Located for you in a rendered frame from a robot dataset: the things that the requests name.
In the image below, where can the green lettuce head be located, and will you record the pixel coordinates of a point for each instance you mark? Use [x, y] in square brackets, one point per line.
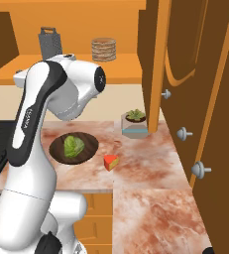
[73, 146]

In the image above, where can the potted green plant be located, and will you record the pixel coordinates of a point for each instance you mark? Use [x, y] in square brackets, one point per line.
[135, 124]

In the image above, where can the grey round knob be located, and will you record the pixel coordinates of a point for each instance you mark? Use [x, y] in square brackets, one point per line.
[183, 133]
[200, 170]
[166, 94]

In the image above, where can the brown tall cabinet front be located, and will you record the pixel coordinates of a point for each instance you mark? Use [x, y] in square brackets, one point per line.
[215, 115]

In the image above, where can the orange base cabinet drawers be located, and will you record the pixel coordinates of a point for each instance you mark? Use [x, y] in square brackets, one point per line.
[97, 221]

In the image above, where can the dark brown salad bowl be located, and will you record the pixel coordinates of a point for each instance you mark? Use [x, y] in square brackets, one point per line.
[89, 145]

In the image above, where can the grey metal cheese grater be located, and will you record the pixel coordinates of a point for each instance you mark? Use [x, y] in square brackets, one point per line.
[50, 43]

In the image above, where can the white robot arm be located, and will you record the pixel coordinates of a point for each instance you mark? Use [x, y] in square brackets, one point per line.
[26, 205]

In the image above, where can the stack of tan plates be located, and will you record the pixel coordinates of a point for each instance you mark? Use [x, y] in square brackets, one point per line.
[103, 49]

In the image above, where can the orange cheese wedge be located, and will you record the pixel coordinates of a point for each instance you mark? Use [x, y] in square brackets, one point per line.
[110, 162]

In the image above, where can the orange open wall cabinet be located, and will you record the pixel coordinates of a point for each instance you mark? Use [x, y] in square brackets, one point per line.
[86, 20]

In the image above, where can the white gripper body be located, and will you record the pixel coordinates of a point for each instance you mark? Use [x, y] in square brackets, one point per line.
[21, 79]

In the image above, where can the brown open cabinet door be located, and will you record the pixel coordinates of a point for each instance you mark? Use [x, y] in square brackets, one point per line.
[152, 66]

